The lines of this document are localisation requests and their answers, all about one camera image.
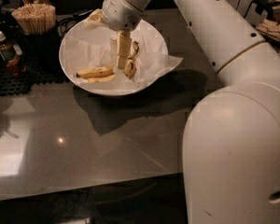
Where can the black stir stick cup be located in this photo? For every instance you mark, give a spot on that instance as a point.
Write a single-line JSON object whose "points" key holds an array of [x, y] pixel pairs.
{"points": [[46, 49]]}

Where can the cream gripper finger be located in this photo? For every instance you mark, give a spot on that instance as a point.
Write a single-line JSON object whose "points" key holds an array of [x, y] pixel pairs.
{"points": [[96, 15], [122, 42]]}

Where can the bundle of wooden stir sticks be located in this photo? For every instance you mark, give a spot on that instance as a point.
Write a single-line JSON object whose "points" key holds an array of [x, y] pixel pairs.
{"points": [[35, 19]]}

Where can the small brown sauce bottle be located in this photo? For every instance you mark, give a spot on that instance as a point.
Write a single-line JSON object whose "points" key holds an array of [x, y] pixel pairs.
{"points": [[14, 64]]}

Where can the white rounded gripper body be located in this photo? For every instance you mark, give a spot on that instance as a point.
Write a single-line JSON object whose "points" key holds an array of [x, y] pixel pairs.
{"points": [[118, 12]]}

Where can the white paper liner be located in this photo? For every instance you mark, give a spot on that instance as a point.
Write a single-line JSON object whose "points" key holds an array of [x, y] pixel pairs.
{"points": [[155, 62]]}

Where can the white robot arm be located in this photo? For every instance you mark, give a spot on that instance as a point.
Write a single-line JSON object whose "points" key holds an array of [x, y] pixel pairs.
{"points": [[231, 141]]}

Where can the spotted yellow banana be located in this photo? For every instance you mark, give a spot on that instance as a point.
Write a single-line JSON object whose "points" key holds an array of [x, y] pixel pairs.
{"points": [[95, 72], [129, 67]]}

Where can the white bowl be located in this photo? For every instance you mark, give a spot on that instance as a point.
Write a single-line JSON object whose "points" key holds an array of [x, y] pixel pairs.
{"points": [[81, 44]]}

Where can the black rubber grid mat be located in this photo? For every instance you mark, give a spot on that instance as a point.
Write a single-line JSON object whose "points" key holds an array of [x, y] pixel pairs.
{"points": [[34, 75]]}

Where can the black wire condiment rack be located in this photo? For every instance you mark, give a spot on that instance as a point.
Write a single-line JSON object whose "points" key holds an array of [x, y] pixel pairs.
{"points": [[272, 13]]}

